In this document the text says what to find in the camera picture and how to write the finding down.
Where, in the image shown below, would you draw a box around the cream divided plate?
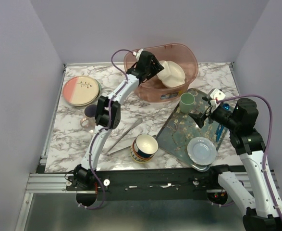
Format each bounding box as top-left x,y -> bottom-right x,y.
157,60 -> 185,88

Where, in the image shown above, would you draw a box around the pink cream ceramic plate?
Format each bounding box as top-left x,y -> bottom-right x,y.
62,76 -> 100,106

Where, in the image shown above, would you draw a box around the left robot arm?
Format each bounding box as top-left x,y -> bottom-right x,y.
73,49 -> 164,190

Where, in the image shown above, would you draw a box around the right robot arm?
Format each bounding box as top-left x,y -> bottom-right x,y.
189,96 -> 282,231

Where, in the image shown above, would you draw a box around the pink transparent plastic bin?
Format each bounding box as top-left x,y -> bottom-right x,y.
135,43 -> 198,103

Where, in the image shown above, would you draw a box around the blue metallic spoon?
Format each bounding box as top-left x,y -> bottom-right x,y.
222,103 -> 230,111

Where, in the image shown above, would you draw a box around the blue metallic fork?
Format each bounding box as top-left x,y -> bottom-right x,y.
215,124 -> 224,142

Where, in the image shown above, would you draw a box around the floral blossom tray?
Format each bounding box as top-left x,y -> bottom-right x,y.
155,88 -> 233,172

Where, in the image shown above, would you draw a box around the green plastic cup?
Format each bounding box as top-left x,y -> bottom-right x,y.
179,92 -> 195,113

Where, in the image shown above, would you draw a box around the light blue saucer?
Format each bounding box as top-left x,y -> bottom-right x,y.
187,137 -> 217,166

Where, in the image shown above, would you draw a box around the green plate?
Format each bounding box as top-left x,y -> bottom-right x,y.
96,80 -> 102,97

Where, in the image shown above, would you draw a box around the metal tongs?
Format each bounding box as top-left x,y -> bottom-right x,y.
107,118 -> 143,155

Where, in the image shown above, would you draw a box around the yellow cream ceramic plate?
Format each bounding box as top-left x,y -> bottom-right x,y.
74,77 -> 99,105

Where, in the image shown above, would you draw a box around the colourful striped bowl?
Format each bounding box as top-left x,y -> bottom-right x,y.
130,134 -> 159,163

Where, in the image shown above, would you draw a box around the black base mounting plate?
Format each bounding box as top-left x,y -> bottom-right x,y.
66,168 -> 223,201

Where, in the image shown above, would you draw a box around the iridescent pink mug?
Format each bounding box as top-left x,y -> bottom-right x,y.
80,104 -> 97,129

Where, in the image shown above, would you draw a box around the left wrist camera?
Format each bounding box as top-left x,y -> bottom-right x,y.
132,49 -> 144,61

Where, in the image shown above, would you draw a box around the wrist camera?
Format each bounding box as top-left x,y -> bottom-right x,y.
202,88 -> 226,106
132,49 -> 144,61

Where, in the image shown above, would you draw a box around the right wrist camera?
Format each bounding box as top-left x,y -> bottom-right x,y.
202,88 -> 226,106

